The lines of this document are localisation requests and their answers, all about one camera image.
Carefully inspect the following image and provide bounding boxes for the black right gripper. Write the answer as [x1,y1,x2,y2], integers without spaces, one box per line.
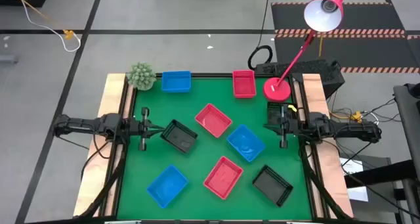
[263,104,301,150]

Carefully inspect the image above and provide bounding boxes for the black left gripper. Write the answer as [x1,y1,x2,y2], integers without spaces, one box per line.
[126,106,165,152]

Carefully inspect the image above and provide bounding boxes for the black plastic basket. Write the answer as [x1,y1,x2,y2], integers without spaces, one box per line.
[266,101,299,128]
[159,119,199,154]
[252,164,294,208]

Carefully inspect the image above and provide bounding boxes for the blue plastic basket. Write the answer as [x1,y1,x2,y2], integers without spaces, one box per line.
[226,123,266,163]
[146,164,190,209]
[161,70,192,93]

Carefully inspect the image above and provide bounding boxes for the red plastic basket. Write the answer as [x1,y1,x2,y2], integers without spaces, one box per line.
[194,102,233,139]
[203,156,244,200]
[232,69,257,99]

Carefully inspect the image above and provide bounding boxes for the red desk lamp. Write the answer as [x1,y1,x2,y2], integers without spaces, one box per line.
[262,0,346,103]

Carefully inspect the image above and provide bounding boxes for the wooden side board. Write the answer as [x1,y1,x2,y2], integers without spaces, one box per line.
[72,73,135,217]
[301,73,354,218]

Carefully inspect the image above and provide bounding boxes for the green succulent in patterned pot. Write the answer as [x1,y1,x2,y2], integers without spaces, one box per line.
[125,62,158,91]

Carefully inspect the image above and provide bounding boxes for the green table mat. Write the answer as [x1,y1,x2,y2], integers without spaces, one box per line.
[116,78,312,221]

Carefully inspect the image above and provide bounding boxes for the white paper sheet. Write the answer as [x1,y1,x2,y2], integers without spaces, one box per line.
[339,157,370,202]

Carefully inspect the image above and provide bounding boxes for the black metal stand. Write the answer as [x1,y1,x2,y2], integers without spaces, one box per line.
[343,158,420,224]

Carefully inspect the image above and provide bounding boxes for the grey cart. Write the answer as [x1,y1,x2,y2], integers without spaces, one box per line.
[392,82,420,172]

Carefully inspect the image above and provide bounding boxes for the black hazard-striped floor mat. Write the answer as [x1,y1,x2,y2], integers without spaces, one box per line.
[271,1,420,74]

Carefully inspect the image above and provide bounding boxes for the black diagonal frame strut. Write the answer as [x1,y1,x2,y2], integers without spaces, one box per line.
[77,145,127,218]
[299,141,352,221]

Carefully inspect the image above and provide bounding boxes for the thick black hanging cable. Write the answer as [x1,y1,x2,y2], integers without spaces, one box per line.
[247,0,274,71]

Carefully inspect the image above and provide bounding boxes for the yellow hanging cable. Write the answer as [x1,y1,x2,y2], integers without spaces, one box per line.
[318,32,326,59]

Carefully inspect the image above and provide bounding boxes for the white floor cable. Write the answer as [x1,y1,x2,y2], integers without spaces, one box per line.
[11,0,82,53]

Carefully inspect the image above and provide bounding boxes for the orange floor cable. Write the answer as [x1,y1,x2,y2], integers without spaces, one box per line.
[5,0,75,41]

